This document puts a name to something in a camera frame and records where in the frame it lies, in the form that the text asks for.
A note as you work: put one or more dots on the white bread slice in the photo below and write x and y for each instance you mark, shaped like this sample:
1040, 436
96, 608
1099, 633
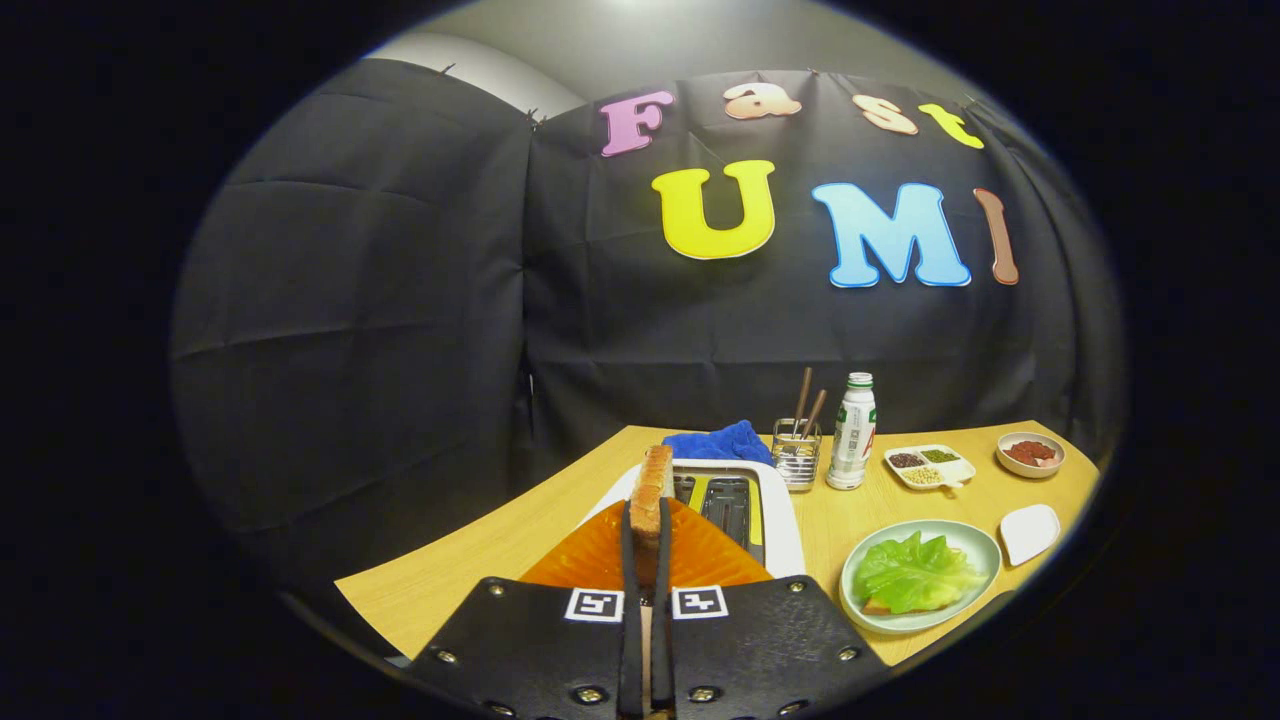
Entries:
880, 606

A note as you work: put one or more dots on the black backdrop cloth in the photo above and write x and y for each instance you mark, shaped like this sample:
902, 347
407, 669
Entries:
700, 330

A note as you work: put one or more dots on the blue cloth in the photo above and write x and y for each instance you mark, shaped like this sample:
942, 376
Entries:
720, 443

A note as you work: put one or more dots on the green lettuce leaf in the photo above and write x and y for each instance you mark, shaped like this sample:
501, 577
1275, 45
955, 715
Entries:
915, 570

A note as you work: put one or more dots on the browned toast slice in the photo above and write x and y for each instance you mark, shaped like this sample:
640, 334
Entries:
651, 490

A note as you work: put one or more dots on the pale green plate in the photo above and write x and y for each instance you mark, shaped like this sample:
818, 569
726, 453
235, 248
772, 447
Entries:
985, 555

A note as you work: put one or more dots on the white bottle with green label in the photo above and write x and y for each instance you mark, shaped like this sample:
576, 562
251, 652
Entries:
852, 440

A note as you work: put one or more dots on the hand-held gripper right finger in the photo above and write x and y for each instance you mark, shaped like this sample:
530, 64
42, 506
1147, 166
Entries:
662, 640

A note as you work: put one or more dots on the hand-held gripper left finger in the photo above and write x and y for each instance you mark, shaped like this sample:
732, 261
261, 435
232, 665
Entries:
630, 640

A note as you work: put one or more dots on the white divided dish of beans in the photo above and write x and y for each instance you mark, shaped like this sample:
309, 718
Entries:
950, 470

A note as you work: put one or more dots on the white square plate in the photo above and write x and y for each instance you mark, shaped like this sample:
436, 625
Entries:
1030, 535

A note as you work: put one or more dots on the white toaster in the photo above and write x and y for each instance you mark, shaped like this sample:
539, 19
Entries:
782, 525

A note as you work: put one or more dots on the white round meat plate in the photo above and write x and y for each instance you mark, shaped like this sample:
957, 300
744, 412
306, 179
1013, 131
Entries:
1030, 472

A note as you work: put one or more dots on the dark red meat slice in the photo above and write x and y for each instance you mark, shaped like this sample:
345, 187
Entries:
1018, 453
1044, 450

